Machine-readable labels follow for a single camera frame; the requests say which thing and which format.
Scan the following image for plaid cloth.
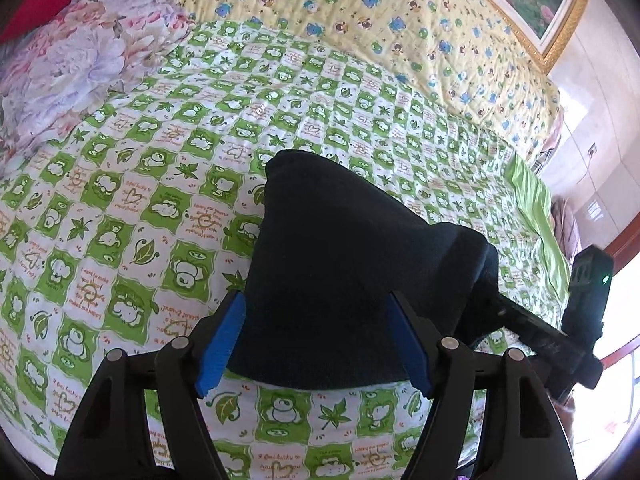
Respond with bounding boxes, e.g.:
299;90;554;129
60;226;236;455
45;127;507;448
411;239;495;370
534;150;561;176

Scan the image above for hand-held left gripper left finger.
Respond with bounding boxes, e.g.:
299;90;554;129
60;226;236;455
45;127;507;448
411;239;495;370
56;290;247;480

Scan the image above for grey pink cloth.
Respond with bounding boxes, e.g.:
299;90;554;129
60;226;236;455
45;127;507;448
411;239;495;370
550;197;581;256

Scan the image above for black pants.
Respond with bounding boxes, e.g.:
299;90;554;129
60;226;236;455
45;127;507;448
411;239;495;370
227;149;501;391

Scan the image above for red wooden door frame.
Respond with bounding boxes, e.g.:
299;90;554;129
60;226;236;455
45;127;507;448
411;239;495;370
597;227;640;368

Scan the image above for floral pink white cloth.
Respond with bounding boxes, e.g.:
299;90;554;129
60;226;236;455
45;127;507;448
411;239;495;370
0;0;196;176

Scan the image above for green frog print bedsheet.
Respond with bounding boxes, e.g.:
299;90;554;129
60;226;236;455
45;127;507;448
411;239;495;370
0;20;571;480

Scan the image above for light green cloth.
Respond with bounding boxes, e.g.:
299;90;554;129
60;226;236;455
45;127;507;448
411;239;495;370
502;155;571;301

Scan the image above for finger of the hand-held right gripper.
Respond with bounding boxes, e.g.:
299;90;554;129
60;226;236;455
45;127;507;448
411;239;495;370
492;292;568;350

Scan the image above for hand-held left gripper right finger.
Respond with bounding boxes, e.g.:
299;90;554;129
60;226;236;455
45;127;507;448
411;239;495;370
387;290;578;480

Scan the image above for yellow cartoon print quilt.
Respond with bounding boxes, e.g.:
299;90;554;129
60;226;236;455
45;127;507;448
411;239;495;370
162;0;561;151

